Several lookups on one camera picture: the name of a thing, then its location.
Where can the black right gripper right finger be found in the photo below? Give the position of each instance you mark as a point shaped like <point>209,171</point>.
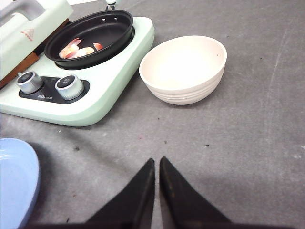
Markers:
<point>188,208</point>

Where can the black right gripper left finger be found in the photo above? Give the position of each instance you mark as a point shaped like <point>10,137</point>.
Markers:
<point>132,208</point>

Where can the beige ceramic bowl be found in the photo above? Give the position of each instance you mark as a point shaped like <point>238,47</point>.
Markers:
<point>184,70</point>

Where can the orange shrimp pieces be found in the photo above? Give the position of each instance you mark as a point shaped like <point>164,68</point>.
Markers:
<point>72,50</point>

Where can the breakfast maker hinged lid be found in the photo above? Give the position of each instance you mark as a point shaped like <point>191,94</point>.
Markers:
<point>24,25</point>

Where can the mint green breakfast maker base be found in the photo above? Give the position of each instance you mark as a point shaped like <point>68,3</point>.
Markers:
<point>107,81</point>

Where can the blue ceramic plate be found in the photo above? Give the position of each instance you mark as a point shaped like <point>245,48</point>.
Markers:
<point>19,182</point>

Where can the right silver control knob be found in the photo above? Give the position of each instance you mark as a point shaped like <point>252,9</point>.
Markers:
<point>69,87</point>

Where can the silver control knob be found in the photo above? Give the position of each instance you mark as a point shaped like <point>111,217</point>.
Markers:
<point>29,82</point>
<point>69,87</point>

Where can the left silver control knob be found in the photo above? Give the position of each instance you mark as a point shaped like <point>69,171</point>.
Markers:
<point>29,82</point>

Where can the black round frying pan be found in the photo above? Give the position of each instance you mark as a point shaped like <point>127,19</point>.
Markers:
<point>111,28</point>

